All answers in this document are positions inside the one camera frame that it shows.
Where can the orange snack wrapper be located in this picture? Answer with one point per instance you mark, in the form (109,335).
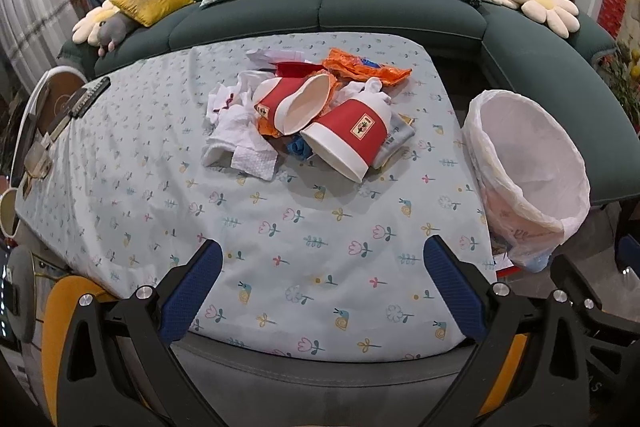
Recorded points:
(357,68)

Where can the white lined trash bin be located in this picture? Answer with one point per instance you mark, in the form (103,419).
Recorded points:
(531,175)

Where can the white daisy pillow lower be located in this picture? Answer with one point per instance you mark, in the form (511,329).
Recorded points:
(560,16)

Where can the yellow cushion left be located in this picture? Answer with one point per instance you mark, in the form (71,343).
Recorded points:
(148,12)

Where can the black remote control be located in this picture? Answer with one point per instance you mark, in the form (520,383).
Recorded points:
(85,97)

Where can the red paper cup right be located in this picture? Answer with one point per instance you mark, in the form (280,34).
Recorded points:
(350,136)

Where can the red paper cup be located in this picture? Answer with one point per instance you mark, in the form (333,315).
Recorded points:
(295,101)
(350,136)

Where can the grey drawstring pouch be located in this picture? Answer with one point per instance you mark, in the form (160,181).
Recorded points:
(401,131)

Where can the white crumpled glove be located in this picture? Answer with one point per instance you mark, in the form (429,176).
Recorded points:
(222,98)

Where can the blue ribbon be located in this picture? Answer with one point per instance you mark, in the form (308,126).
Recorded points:
(298,148)

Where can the potted flower plant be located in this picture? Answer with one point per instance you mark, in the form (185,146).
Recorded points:
(620,72)

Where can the red envelope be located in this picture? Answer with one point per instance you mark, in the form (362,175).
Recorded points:
(293,69)

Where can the cream flower pillow left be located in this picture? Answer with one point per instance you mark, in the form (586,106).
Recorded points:
(86,29)

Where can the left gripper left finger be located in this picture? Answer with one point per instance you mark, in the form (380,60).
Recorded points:
(117,365)

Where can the dark green curved sofa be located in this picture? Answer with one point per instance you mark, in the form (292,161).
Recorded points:
(486,44)

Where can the white textured napkin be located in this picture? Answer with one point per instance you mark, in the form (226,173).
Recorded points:
(235,138)

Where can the grey mouse plush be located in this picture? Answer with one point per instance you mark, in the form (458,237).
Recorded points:
(113,31)

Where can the floral light blue tablecloth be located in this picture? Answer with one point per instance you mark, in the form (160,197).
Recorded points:
(315,266)

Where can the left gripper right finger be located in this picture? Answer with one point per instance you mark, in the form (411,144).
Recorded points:
(528,364)

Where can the round wooden side table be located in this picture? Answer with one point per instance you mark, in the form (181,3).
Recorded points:
(46,103)

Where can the red paper cup left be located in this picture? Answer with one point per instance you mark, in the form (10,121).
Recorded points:
(295,101)

